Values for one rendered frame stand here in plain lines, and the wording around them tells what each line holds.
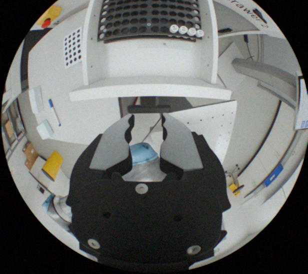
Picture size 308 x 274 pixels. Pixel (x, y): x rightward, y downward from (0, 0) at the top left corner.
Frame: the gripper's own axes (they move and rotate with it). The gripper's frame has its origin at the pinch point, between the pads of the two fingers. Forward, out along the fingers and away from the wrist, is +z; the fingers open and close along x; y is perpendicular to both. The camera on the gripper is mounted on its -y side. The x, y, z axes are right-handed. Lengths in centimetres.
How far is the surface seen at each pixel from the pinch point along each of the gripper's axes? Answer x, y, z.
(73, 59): -22.5, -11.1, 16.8
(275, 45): 171, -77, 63
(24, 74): -82, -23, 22
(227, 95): 13.2, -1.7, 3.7
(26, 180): -465, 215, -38
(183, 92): 5.1, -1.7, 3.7
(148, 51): -0.1, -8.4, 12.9
